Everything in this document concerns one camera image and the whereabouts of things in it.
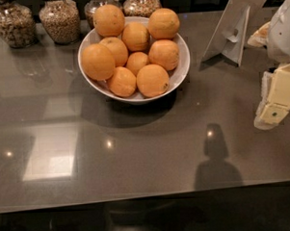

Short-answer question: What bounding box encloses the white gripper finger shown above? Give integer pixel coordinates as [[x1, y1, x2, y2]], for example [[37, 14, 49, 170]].
[[247, 22, 270, 47]]

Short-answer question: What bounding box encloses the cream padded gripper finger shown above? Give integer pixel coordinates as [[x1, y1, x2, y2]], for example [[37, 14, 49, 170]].
[[254, 63, 290, 131]]

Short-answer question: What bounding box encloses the small orange centre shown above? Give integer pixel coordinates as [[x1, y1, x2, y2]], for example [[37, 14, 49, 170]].
[[125, 52, 149, 75]]

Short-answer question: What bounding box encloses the white ceramic bowl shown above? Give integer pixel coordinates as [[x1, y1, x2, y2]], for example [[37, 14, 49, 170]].
[[78, 29, 190, 105]]

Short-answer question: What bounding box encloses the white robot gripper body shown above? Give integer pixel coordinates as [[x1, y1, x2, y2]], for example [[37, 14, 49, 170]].
[[266, 0, 290, 64]]

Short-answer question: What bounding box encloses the glass jar far left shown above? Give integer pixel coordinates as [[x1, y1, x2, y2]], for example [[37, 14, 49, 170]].
[[0, 0, 38, 49]]

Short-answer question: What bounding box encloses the white standing picture frame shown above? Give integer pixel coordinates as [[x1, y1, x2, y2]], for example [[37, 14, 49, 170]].
[[202, 0, 266, 66]]

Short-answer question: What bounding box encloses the glass jar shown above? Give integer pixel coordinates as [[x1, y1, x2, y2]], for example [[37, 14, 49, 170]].
[[40, 0, 81, 45], [0, 0, 38, 49], [123, 0, 162, 17], [85, 0, 122, 29]]

